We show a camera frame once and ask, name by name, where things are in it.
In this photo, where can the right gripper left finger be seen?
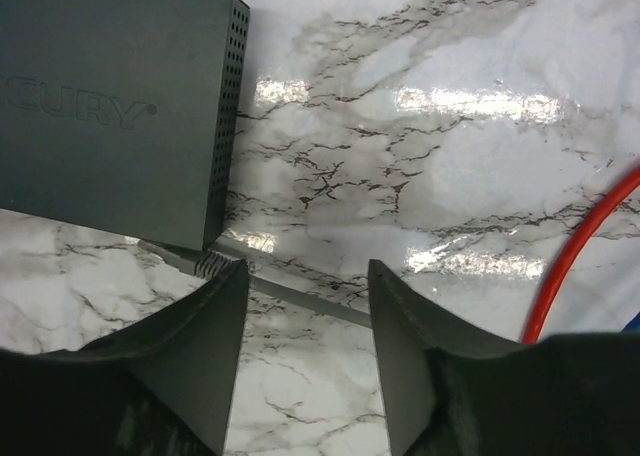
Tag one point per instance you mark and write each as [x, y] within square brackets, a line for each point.
[161, 386]

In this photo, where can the black network switch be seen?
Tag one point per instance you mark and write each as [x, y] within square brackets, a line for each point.
[120, 115]

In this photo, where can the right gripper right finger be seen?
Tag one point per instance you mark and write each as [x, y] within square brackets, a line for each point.
[451, 388]

